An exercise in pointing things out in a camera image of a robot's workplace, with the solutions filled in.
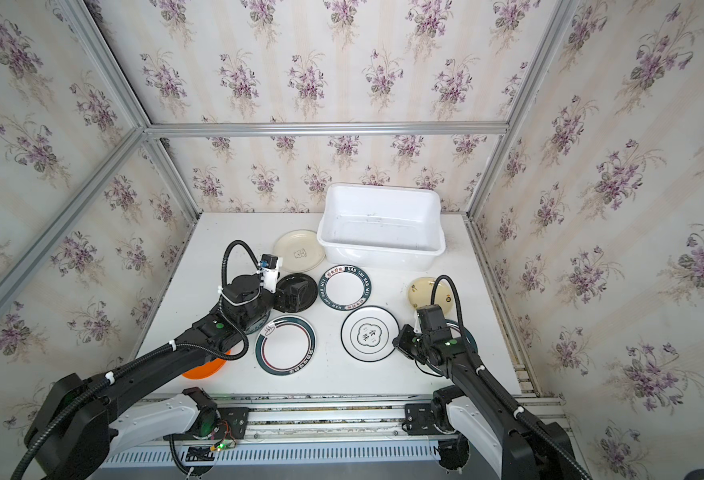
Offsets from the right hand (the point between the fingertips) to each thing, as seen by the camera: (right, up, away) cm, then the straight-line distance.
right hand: (391, 345), depth 84 cm
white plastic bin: (0, +35, +35) cm, 49 cm away
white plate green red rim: (-31, -1, +3) cm, 31 cm away
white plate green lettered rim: (-14, +14, +15) cm, 25 cm away
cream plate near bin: (-30, +26, +24) cm, 46 cm away
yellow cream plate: (+12, +12, +15) cm, 22 cm away
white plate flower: (-7, +2, +5) cm, 8 cm away
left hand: (-28, +20, -3) cm, 34 cm away
